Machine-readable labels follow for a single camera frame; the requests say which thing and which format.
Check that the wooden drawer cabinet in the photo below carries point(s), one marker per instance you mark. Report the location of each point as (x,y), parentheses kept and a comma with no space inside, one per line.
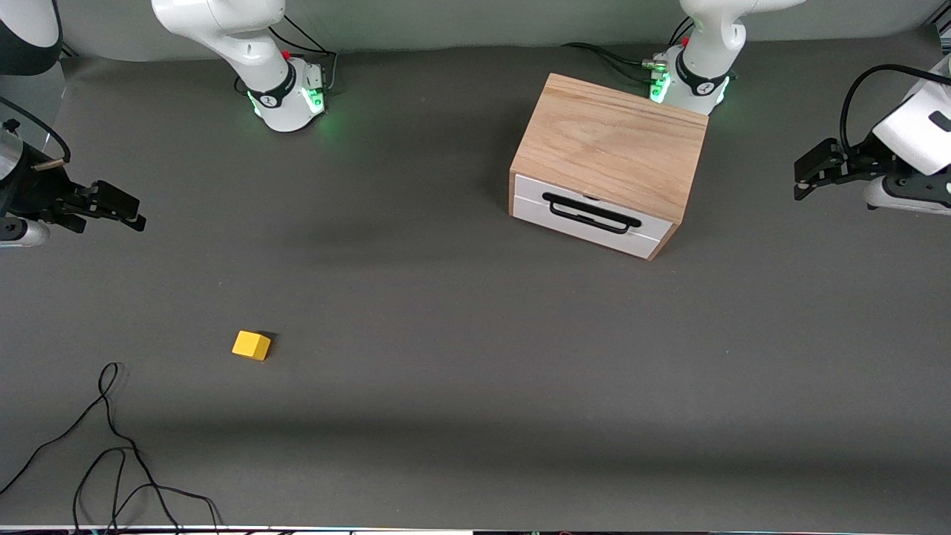
(609,141)

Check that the white-fronted wooden drawer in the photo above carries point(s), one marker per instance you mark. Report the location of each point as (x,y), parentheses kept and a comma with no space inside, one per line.
(535,189)

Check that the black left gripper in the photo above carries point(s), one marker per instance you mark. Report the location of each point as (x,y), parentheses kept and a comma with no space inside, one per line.
(866,161)

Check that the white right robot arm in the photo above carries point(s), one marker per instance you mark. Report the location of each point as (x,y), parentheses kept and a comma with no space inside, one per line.
(252,44)

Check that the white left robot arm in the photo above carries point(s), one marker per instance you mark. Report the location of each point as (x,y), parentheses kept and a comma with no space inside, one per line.
(706,44)

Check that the yellow block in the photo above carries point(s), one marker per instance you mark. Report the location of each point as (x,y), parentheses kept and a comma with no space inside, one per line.
(249,346)

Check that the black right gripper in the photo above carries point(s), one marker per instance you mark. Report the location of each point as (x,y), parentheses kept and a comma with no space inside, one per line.
(31,187)

